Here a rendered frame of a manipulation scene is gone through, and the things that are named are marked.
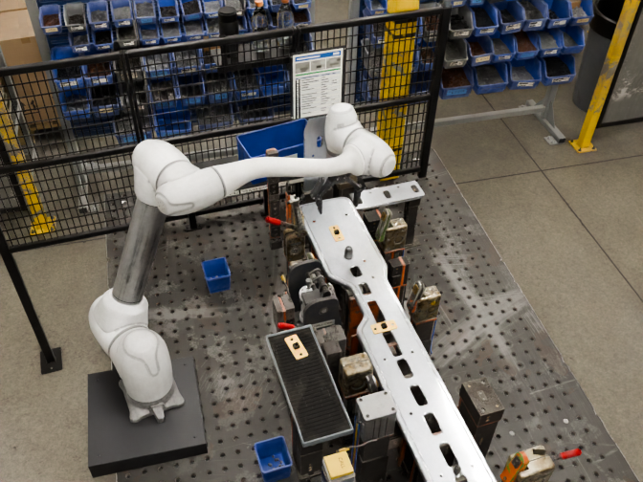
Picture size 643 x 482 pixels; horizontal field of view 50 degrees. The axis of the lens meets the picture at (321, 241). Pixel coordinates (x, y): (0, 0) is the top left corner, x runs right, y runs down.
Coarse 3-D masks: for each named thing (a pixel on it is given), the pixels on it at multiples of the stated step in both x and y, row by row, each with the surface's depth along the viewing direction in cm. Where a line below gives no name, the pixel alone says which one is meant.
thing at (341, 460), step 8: (328, 456) 175; (336, 456) 175; (344, 456) 175; (328, 464) 173; (336, 464) 173; (344, 464) 173; (328, 472) 172; (336, 472) 171; (344, 472) 172; (352, 472) 172
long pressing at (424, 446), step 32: (320, 224) 261; (352, 224) 261; (320, 256) 248; (352, 288) 237; (384, 288) 238; (384, 352) 218; (416, 352) 218; (384, 384) 209; (416, 384) 210; (416, 416) 202; (448, 416) 202; (416, 448) 194; (448, 480) 188; (480, 480) 188
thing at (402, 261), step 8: (400, 256) 251; (392, 264) 248; (400, 264) 248; (408, 264) 248; (392, 272) 248; (400, 272) 250; (408, 272) 251; (392, 280) 251; (400, 280) 253; (392, 288) 254; (400, 288) 257; (400, 296) 260; (384, 320) 266
